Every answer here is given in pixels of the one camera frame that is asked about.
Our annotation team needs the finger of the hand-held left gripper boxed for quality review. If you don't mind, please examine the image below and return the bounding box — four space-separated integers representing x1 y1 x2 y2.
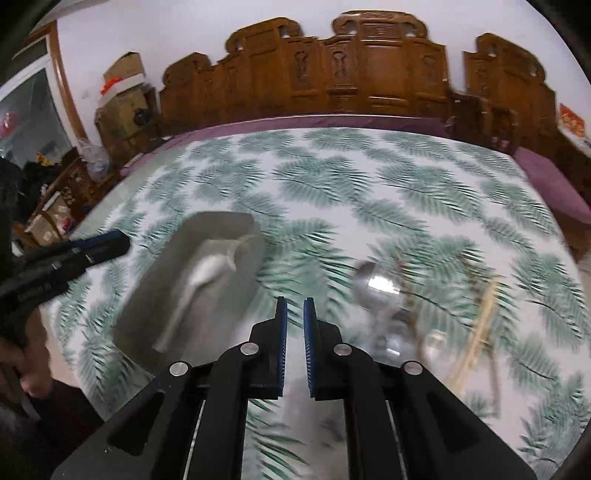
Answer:
18 230 131 278
0 265 88 308

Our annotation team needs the light wooden chopstick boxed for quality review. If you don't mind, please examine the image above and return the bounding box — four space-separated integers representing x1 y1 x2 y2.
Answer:
444 276 503 391

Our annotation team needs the large metal spoon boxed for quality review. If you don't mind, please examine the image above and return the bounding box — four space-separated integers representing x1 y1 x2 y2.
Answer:
353 260 411 326

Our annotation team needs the carved wooden headboard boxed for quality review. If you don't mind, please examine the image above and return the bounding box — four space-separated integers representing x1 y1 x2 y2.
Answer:
158 11 452 139

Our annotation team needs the carved wooden armchair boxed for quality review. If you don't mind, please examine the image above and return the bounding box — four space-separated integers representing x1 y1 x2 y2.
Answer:
449 32 591 241

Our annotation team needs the large brown cardboard box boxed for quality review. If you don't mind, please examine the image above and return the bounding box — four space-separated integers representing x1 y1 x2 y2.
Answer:
93 85 162 167

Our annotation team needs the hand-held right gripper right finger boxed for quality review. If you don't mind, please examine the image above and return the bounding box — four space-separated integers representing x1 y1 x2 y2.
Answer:
303 297 539 480

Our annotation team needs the wooden framed window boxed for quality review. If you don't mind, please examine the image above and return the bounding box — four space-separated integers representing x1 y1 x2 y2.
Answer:
0 21 86 167

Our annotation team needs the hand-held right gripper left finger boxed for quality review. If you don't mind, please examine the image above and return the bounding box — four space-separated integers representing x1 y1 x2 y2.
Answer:
51 297 288 480

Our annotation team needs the wooden side chair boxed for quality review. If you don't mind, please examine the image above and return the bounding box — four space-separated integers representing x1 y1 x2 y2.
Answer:
13 147 98 247

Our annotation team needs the person's left hand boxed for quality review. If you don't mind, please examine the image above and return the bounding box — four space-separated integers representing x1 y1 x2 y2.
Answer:
0 318 52 398

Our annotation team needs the white plastic spoon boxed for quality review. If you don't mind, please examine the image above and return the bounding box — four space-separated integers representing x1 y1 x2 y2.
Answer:
154 234 256 354

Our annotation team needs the grey metal tray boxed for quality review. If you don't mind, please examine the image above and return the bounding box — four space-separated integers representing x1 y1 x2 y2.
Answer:
112 211 269 371

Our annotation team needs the square purple seat cushion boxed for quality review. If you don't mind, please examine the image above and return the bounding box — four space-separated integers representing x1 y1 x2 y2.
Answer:
512 147 586 223

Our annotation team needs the person's dark clothing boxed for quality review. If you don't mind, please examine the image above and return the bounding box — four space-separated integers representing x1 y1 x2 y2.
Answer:
0 376 105 480

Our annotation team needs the red paper card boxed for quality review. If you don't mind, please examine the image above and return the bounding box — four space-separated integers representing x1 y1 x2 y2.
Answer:
558 102 591 138

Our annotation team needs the small metal spoon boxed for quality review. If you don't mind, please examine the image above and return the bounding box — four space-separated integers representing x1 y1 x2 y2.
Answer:
375 308 419 364

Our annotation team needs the open cardboard box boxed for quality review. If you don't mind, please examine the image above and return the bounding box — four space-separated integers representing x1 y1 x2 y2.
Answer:
99 52 147 99

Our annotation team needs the clear plastic bag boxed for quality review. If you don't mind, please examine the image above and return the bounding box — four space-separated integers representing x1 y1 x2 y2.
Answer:
76 137 112 183

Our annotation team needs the long purple seat cushion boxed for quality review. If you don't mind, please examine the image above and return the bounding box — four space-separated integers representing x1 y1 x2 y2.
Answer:
119 114 455 178

